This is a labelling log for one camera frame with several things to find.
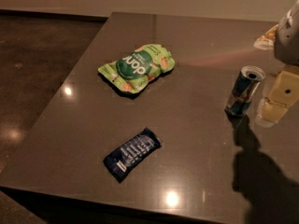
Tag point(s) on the green rice chip bag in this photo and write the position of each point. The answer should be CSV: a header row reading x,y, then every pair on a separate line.
x,y
133,73

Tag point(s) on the blue silver energy drink can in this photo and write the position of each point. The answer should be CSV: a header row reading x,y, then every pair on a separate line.
x,y
247,83

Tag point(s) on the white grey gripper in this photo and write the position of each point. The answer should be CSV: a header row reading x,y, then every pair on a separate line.
x,y
288,44

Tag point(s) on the dark blue snack wrapper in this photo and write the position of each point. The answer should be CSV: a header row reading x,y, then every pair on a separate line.
x,y
122,160

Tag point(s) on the pale snack packet at edge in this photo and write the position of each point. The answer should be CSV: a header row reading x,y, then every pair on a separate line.
x,y
267,40

